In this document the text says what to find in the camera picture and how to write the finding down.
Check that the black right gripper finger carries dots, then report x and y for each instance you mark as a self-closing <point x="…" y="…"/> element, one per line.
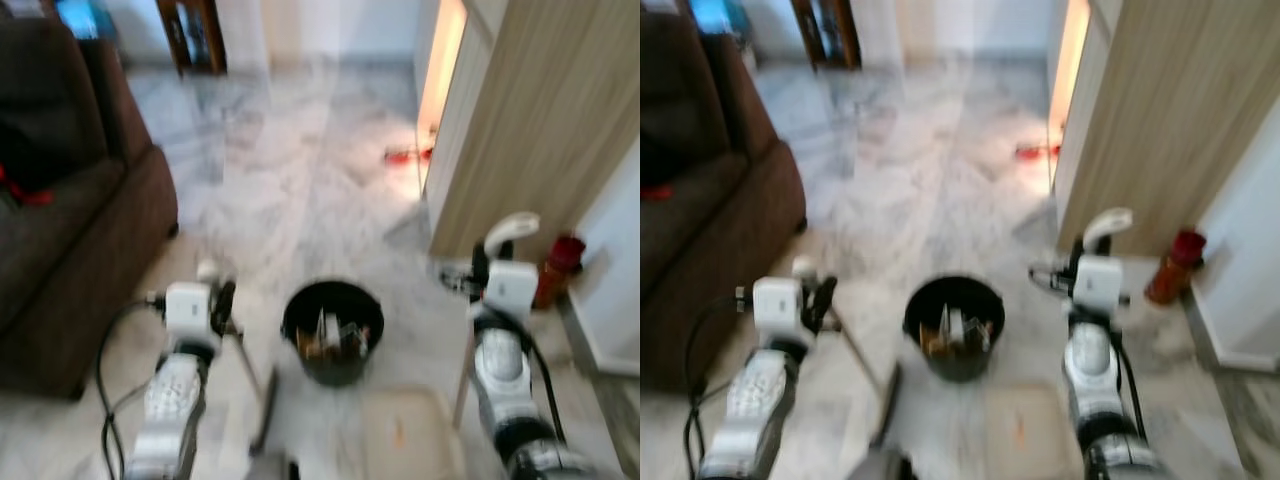
<point x="478" y="254"/>
<point x="1076" y="250"/>
<point x="492" y="258"/>
<point x="1088" y="254"/>

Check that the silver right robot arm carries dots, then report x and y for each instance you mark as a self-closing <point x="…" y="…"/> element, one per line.
<point x="500" y="370"/>
<point x="1090" y="365"/>

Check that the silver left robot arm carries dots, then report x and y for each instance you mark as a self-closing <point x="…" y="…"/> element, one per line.
<point x="175" y="400"/>
<point x="755" y="400"/>

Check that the red capped spray can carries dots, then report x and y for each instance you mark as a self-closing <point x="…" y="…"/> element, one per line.
<point x="1172" y="272"/>
<point x="555" y="275"/>

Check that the black plastic bucket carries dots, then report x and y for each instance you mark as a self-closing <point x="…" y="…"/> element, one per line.
<point x="300" y="320"/>
<point x="925" y="320"/>

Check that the brown cardboard scrap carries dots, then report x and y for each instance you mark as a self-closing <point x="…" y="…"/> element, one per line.
<point x="312" y="346"/>
<point x="932" y="343"/>

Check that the white paper scrap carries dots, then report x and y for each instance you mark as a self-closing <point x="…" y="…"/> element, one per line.
<point x="956" y="326"/>
<point x="328" y="328"/>

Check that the red bowl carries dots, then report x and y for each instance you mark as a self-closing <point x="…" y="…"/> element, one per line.
<point x="1035" y="152"/>
<point x="405" y="156"/>

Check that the dark brown sofa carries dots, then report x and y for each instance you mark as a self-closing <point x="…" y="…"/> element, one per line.
<point x="700" y="230"/>
<point x="70" y="240"/>

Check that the dark wooden furniture piece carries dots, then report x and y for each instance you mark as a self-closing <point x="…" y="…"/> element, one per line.
<point x="828" y="32"/>
<point x="195" y="35"/>

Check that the blue object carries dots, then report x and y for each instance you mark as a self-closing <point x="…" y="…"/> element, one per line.
<point x="715" y="14"/>
<point x="82" y="16"/>

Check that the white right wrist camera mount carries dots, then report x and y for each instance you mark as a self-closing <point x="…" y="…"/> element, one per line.
<point x="510" y="285"/>
<point x="1098" y="283"/>

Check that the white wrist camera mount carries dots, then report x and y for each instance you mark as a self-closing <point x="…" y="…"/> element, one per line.
<point x="188" y="310"/>
<point x="510" y="285"/>
<point x="775" y="305"/>
<point x="1098" y="283"/>

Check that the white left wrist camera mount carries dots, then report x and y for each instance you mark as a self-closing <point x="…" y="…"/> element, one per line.
<point x="775" y="305"/>
<point x="188" y="310"/>

